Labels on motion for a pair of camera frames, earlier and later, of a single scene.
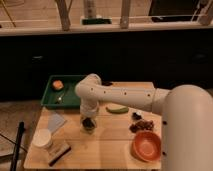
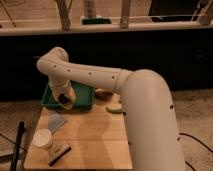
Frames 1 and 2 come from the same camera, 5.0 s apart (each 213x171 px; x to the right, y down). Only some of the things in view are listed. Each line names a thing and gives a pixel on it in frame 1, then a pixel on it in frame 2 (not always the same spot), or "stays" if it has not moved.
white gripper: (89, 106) -> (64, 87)
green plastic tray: (60, 92) stays
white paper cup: (41, 137) stays
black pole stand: (21, 130) stays
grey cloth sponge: (54, 122) stays
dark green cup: (88, 124) -> (65, 101)
